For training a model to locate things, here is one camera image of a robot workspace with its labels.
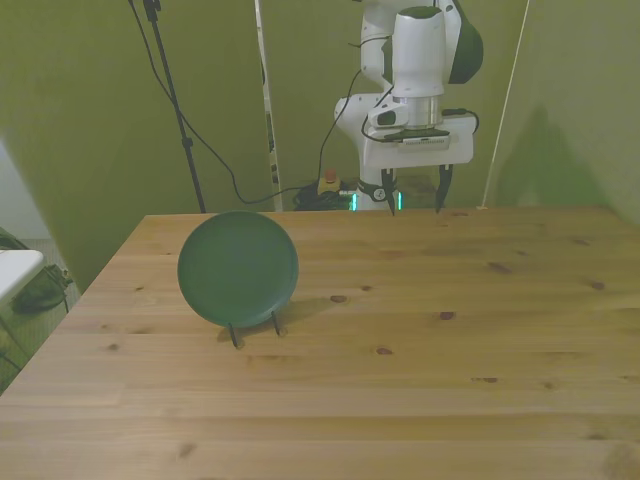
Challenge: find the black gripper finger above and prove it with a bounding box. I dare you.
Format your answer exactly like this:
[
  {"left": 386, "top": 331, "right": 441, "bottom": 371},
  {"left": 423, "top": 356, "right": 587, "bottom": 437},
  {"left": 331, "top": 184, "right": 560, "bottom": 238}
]
[
  {"left": 434, "top": 163, "right": 454, "bottom": 215},
  {"left": 380, "top": 167, "right": 398, "bottom": 217}
]

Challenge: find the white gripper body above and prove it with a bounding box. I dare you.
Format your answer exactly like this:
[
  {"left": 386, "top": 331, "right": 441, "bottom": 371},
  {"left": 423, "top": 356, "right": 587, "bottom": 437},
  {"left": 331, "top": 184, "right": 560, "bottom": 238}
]
[{"left": 363, "top": 113, "right": 475, "bottom": 170}]

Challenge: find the dark green round plate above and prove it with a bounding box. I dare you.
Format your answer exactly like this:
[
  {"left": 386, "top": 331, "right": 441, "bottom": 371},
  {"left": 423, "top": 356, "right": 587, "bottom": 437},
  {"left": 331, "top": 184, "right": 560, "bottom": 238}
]
[{"left": 176, "top": 210, "right": 301, "bottom": 330}]

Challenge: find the white vertical pole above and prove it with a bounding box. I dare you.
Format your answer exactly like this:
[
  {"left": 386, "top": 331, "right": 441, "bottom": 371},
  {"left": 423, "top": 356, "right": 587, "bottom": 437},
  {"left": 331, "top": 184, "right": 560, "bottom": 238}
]
[{"left": 253, "top": 0, "right": 284, "bottom": 212}]

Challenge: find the black tripod stand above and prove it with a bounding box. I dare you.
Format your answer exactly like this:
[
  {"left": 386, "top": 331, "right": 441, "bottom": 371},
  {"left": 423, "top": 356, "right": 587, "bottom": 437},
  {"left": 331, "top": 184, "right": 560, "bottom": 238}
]
[{"left": 142, "top": 0, "right": 208, "bottom": 214}]

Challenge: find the black bag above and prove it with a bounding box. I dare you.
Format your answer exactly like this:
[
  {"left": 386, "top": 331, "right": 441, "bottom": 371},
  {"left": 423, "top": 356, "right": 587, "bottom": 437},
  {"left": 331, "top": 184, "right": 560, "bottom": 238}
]
[{"left": 12, "top": 266, "right": 75, "bottom": 315}]

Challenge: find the white side table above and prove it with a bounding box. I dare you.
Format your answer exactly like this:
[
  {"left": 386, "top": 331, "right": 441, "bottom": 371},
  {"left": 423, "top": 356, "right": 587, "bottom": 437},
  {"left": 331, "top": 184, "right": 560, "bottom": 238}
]
[{"left": 0, "top": 249, "right": 45, "bottom": 306}]

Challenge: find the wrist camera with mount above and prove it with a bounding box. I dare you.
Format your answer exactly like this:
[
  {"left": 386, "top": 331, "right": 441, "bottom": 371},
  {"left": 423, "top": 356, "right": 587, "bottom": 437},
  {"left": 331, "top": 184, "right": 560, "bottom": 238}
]
[{"left": 367, "top": 104, "right": 452, "bottom": 149}]

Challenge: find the white hanging cord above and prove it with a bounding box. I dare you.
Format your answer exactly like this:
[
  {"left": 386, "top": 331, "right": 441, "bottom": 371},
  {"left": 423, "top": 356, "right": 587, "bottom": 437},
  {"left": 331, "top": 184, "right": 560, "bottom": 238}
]
[{"left": 479, "top": 0, "right": 531, "bottom": 211}]

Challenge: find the black cable bundle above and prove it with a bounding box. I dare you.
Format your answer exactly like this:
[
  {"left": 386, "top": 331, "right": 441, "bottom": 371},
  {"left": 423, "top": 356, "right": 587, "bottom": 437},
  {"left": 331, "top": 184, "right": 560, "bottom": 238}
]
[{"left": 292, "top": 182, "right": 352, "bottom": 212}]

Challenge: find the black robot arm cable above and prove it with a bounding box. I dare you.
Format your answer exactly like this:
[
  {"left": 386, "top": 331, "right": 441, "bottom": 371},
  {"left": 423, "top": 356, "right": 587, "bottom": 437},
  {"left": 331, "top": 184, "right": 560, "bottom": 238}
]
[{"left": 316, "top": 67, "right": 364, "bottom": 194}]

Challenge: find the black wire plate stand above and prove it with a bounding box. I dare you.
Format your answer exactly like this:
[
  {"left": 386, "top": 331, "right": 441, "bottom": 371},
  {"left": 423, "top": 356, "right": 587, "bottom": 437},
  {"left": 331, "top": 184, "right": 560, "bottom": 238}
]
[{"left": 227, "top": 308, "right": 282, "bottom": 347}]

